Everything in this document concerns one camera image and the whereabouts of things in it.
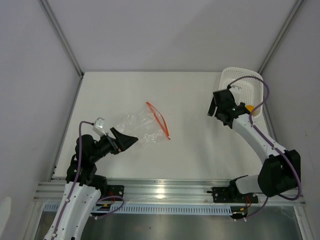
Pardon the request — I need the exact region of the clear orange-zipper zip bag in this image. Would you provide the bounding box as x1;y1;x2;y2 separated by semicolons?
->
112;101;171;147

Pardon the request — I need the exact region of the yellow green mango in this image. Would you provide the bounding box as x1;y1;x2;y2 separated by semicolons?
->
245;105;255;113

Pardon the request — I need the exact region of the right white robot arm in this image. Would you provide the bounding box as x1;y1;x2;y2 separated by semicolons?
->
207;89;302;202

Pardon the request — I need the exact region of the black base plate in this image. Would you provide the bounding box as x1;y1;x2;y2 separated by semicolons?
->
106;185;125;202
207;186;259;204

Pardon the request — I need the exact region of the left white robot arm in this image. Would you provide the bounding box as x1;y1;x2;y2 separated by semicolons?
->
44;127;139;240

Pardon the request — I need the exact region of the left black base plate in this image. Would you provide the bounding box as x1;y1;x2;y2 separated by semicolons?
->
106;185;125;202

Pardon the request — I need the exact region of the aluminium mounting rail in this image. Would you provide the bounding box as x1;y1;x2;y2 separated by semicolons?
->
33;178;306;207

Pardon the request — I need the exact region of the white perforated plastic basket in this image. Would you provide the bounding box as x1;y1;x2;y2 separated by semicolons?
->
218;67;264;107

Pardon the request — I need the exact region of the white slotted cable duct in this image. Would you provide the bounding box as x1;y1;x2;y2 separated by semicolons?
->
43;203;233;216

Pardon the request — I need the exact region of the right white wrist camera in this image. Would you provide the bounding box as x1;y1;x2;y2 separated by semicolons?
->
229;84;242;105

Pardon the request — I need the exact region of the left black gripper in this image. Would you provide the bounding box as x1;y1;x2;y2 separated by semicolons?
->
90;127;138;163

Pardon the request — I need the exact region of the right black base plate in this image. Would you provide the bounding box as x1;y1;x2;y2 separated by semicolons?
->
207;186;259;204

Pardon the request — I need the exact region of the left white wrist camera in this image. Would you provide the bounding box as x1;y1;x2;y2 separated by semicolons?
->
92;117;106;137

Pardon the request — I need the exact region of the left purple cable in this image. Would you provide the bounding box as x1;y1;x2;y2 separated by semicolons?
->
39;120;125;240

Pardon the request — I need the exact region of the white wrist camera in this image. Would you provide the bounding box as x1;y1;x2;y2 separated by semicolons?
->
92;117;106;137
229;84;242;105

